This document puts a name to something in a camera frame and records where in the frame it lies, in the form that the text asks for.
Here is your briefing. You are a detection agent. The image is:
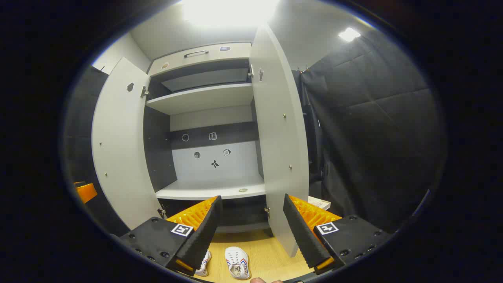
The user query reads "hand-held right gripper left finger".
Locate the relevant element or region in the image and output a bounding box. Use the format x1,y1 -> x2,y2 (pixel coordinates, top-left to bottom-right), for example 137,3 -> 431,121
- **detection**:
118,195 -> 223,277

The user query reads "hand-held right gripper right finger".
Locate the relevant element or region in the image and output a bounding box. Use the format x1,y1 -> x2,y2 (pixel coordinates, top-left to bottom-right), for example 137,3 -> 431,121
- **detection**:
283,193 -> 393,276

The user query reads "white canvas shoe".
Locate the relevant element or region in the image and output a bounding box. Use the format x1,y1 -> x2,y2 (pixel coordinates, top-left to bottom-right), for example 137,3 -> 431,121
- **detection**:
224,246 -> 251,280
195,250 -> 213,277

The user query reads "grey shoe cabinet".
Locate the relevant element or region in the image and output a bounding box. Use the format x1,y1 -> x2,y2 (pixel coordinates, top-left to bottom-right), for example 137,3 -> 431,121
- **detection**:
143,41 -> 274,236

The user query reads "grey cabinet drawer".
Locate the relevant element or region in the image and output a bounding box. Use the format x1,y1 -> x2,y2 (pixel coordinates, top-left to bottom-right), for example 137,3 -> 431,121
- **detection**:
147,42 -> 252,77

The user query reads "black backdrop cloth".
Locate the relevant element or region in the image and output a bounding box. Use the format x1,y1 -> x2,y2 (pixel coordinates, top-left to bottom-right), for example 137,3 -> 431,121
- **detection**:
63,29 -> 448,236

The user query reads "small ceiling light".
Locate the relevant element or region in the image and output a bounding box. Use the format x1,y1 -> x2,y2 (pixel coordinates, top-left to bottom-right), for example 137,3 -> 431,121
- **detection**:
339,28 -> 361,42

